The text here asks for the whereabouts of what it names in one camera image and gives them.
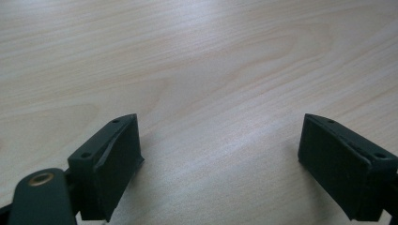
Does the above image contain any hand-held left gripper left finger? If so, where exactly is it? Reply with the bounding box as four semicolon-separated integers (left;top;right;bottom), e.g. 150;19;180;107
67;113;145;223

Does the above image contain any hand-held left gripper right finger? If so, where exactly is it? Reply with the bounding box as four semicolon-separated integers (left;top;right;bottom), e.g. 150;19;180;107
298;112;398;222

